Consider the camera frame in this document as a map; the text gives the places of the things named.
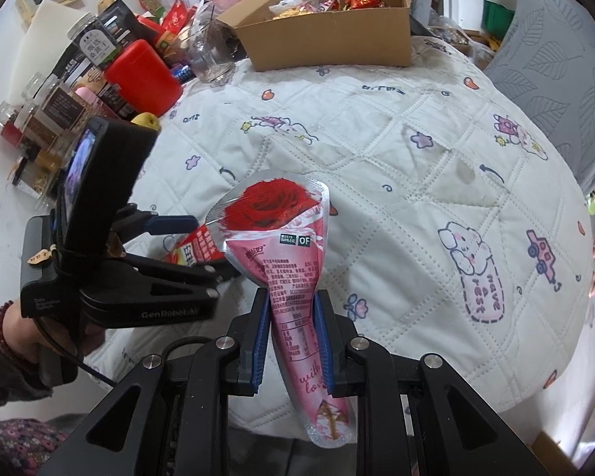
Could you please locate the red plastic canister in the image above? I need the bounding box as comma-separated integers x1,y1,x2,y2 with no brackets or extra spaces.
104,40,183,116

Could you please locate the red and white long packet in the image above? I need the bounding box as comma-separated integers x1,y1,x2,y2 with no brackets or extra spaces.
161,225,229,266

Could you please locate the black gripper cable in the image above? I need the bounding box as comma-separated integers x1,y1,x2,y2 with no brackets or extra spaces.
35,317,117,388

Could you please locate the person's floral clothing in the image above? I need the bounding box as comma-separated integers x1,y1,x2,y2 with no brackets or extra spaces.
0,416,80,476

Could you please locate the green bag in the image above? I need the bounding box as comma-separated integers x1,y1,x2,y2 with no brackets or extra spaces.
481,0,514,40

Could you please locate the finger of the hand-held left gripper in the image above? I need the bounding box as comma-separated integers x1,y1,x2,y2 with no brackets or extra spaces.
114,253,249,294
111,203,199,259

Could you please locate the red bead bracelet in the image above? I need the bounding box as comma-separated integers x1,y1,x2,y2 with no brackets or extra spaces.
0,301,18,360

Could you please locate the red gift packet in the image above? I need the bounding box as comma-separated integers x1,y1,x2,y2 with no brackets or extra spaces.
161,0,194,33

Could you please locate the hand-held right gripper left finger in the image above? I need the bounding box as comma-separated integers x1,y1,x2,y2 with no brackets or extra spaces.
37,288,273,476

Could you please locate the pink bottle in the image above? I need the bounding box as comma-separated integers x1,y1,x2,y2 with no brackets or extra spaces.
74,86,110,110

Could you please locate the yellow pear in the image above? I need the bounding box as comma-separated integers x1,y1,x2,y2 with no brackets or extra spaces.
131,112,160,132

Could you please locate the pink rose cone packet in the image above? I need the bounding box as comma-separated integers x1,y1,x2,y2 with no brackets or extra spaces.
203,173,350,449

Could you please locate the clear bag of yellow crisps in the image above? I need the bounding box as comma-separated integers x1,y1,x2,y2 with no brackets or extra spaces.
269,4,321,21

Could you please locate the clear glass cup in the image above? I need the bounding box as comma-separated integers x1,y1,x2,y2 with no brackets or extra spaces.
191,27,236,85

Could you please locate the person's left forearm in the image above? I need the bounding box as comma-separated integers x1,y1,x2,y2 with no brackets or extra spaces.
0,310,50,422

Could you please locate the clear jar dark label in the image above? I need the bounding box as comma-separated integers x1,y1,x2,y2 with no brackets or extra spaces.
0,102,58,152
22,73,87,130

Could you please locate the grey covered chair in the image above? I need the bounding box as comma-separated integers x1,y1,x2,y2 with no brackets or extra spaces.
483,0,595,199

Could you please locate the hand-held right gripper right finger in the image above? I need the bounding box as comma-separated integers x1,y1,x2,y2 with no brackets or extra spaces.
313,292,551,476

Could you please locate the cardboard box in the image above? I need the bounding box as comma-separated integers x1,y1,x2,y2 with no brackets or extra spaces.
215,0,417,73

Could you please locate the person's left hand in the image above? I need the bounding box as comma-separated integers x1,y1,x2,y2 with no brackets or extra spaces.
2,301,107,388

